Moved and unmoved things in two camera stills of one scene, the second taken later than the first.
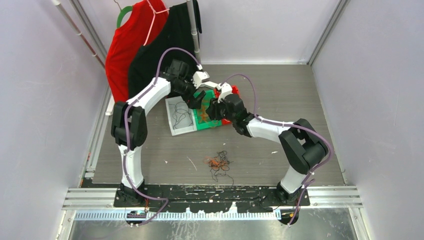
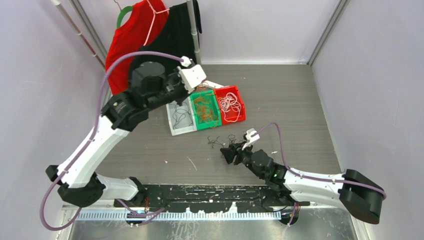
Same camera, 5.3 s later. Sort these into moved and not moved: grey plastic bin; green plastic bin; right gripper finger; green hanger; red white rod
Moved: right gripper finger
Not moved: grey plastic bin; green hanger; red white rod; green plastic bin
